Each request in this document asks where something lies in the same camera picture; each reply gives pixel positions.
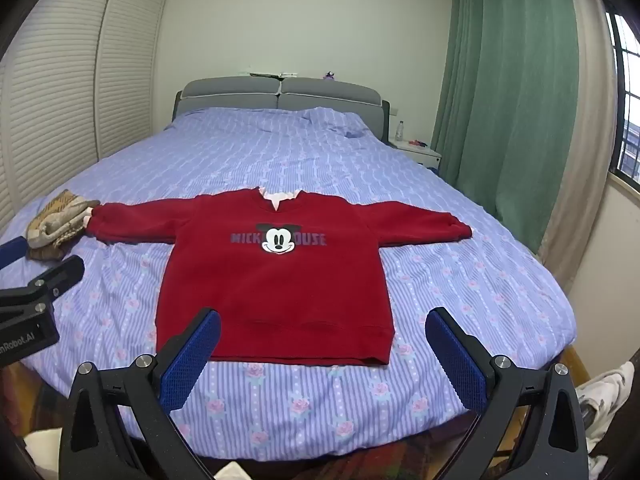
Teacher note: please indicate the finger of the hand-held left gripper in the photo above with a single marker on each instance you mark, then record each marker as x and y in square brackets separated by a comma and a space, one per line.
[62, 272]
[12, 251]

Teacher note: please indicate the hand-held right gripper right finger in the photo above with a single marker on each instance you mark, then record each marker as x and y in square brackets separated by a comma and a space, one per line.
[457, 365]

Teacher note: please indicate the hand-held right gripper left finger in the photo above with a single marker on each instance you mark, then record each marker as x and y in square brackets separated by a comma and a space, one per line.
[192, 360]

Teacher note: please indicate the red cartoon print sweater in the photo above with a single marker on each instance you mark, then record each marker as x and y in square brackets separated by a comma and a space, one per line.
[280, 300]

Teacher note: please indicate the brown patterned folded garment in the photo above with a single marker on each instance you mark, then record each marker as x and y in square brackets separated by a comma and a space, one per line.
[57, 225]

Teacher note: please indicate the dark patterned rug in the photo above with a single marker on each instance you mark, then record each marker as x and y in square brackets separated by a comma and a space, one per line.
[360, 462]

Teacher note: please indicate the white crumpled cloth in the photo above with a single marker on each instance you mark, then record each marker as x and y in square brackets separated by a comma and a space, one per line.
[607, 400]

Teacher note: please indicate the white louvered wardrobe door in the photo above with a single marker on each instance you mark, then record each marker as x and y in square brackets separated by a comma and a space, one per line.
[55, 85]
[130, 55]

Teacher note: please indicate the white nightstand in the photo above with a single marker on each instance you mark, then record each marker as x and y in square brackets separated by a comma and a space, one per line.
[425, 156]

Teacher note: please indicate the blue floral striped bed sheet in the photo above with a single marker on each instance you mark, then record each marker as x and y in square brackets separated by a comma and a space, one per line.
[300, 160]

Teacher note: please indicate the clear plastic bottle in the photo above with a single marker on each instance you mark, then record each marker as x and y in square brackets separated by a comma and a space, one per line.
[399, 132]

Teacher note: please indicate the green curtain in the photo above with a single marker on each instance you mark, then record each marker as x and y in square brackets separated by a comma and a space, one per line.
[490, 110]

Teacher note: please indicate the beige curtain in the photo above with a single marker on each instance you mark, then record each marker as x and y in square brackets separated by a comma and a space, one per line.
[587, 135]

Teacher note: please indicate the dark flat item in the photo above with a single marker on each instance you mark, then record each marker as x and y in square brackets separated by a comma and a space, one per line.
[265, 75]

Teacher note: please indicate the grey padded headboard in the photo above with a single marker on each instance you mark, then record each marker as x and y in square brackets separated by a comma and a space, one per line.
[310, 91]

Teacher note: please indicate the small purple toy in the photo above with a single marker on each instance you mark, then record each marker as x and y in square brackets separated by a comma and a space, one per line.
[330, 76]

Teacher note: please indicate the black framed window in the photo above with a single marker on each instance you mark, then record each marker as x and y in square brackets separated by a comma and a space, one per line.
[627, 85]

